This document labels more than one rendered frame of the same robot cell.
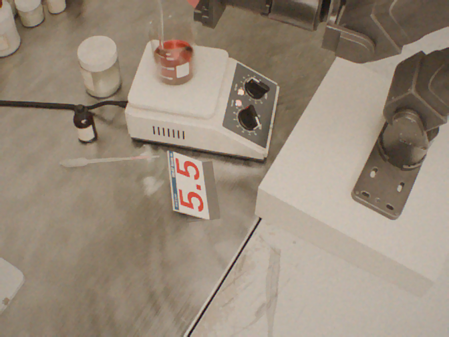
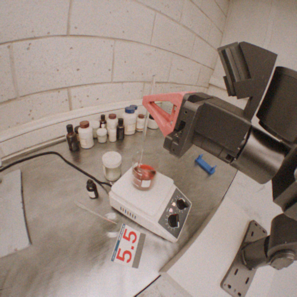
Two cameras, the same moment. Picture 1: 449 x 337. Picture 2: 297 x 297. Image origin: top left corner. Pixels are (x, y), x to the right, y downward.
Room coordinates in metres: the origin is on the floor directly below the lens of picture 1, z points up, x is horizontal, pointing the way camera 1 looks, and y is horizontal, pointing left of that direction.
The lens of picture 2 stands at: (0.36, 0.03, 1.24)
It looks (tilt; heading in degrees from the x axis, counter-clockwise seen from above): 37 degrees down; 15
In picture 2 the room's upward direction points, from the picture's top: 11 degrees clockwise
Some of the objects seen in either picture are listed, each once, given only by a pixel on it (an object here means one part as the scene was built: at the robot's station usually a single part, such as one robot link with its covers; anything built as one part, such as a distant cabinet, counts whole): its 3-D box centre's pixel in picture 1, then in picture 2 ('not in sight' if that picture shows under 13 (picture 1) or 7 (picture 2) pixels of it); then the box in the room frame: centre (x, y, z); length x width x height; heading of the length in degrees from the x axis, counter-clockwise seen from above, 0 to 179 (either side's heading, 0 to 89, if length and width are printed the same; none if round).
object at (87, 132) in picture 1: (83, 120); (91, 187); (0.50, 0.20, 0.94); 0.03 x 0.03 x 0.07
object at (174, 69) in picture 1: (172, 53); (143, 171); (0.55, 0.08, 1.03); 0.07 x 0.06 x 0.08; 70
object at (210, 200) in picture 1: (193, 184); (129, 246); (0.41, 0.04, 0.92); 0.09 x 0.06 x 0.04; 10
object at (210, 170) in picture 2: not in sight; (206, 163); (0.81, -0.12, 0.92); 0.10 x 0.03 x 0.04; 53
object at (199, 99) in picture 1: (179, 76); (143, 185); (0.54, 0.07, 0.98); 0.12 x 0.12 x 0.01; 82
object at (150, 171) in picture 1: (147, 164); (112, 223); (0.44, 0.11, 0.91); 0.06 x 0.06 x 0.02
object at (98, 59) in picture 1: (99, 67); (112, 166); (0.59, 0.20, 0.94); 0.06 x 0.06 x 0.08
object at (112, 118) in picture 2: not in sight; (112, 124); (0.82, 0.35, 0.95); 0.06 x 0.06 x 0.10
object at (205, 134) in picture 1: (198, 99); (150, 199); (0.54, 0.04, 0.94); 0.22 x 0.13 x 0.08; 82
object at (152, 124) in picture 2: not in sight; (153, 121); (1.01, 0.20, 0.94); 0.07 x 0.07 x 0.07
